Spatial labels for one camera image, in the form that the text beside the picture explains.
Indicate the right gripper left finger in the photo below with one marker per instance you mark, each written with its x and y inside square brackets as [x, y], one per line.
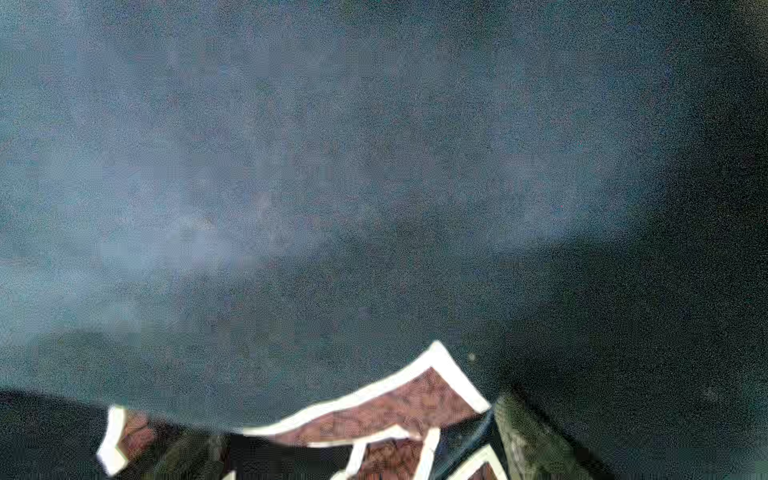
[196, 455]

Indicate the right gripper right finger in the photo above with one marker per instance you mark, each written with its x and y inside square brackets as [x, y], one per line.
[533, 449]

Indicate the dark navy tank top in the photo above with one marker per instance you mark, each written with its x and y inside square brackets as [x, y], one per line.
[224, 212]

